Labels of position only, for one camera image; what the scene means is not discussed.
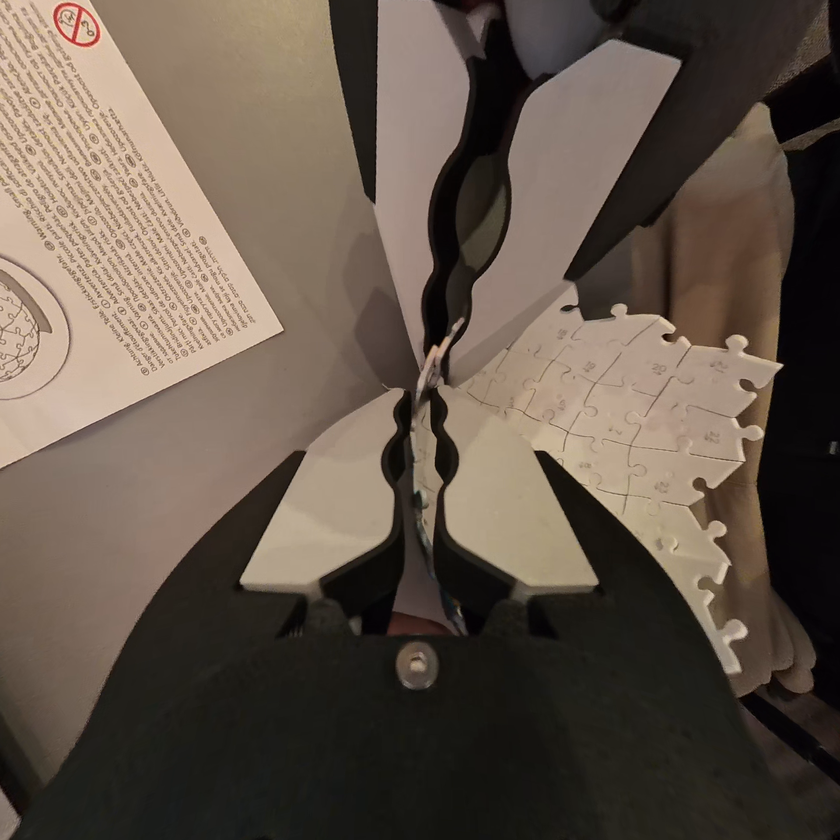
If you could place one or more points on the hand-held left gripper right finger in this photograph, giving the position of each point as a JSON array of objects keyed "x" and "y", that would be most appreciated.
[{"x": 518, "y": 525}]

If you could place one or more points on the single curved puzzle piece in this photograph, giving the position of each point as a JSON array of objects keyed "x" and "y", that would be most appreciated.
[{"x": 436, "y": 358}]

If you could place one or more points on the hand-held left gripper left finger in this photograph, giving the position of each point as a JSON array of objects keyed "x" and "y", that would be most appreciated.
[{"x": 328, "y": 525}]

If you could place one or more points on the folded paper instruction leaflet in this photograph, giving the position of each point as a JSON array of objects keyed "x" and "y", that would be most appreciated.
[{"x": 98, "y": 229}]

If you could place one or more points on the partly built white puzzle ball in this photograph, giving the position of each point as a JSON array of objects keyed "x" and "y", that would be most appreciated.
[{"x": 623, "y": 420}]

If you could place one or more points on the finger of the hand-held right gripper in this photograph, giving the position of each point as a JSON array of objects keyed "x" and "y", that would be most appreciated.
[
  {"x": 413, "y": 131},
  {"x": 564, "y": 184}
]

